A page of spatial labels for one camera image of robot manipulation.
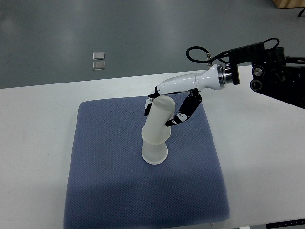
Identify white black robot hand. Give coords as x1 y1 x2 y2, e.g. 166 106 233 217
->
144 64 240 127

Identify white paper cup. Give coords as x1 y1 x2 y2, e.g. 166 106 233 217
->
141 95 175 145
141 140 168 165

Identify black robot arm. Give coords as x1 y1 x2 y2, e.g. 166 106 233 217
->
186 38 305 108

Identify wooden box corner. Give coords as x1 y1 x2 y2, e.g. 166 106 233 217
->
272 0 305 9

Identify black tripod leg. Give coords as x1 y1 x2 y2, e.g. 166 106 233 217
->
298 8 305 17

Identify white paper cup on mat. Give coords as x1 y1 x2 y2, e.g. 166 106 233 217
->
141 140 168 165

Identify upper metal floor plate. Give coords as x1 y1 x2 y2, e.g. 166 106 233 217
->
92 51 105 60

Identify metal floor plate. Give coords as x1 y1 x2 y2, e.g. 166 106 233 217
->
92 51 105 60
92 61 105 71

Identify lower metal floor plate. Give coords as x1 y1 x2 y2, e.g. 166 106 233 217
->
92 61 105 71

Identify blue quilted mat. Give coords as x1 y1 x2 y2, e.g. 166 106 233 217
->
64 96 229 229

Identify black table control panel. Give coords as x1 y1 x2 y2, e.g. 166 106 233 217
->
266 219 305 229

